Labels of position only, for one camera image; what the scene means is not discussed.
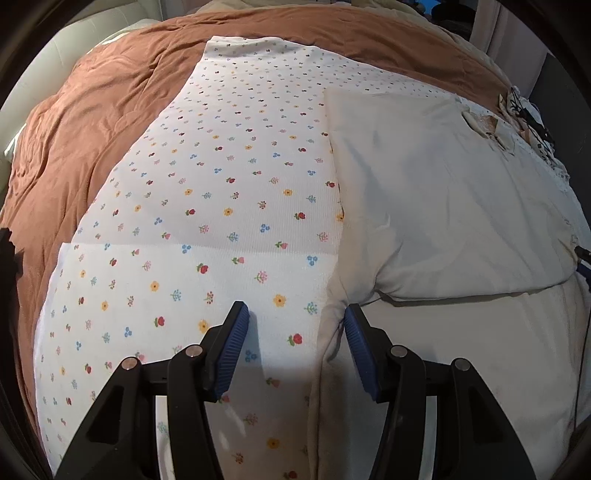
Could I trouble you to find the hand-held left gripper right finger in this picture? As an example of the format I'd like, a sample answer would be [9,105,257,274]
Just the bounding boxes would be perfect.
[343,303,539,480]

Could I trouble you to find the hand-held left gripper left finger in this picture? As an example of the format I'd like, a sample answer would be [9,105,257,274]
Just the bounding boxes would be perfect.
[53,301,250,480]

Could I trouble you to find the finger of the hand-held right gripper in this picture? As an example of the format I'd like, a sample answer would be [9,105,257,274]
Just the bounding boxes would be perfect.
[574,244,591,280]

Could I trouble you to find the cream pillow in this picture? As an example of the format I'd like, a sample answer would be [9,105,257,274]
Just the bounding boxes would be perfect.
[307,88,588,480]

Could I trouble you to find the white lace cloth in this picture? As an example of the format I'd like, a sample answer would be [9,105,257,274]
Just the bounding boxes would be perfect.
[462,90,578,195]

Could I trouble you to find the brown duvet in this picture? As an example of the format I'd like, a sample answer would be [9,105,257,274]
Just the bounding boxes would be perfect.
[0,9,513,439]

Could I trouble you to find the beige blanket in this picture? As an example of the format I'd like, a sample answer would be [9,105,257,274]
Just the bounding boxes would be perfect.
[203,0,504,70]

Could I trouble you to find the cream padded headboard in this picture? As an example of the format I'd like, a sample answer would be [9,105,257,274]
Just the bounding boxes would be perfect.
[0,0,167,162]

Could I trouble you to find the thin black cable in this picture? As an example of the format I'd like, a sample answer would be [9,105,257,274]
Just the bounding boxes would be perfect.
[571,318,585,432]

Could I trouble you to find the black tangled cables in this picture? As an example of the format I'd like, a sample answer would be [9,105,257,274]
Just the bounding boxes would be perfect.
[505,85,561,162]

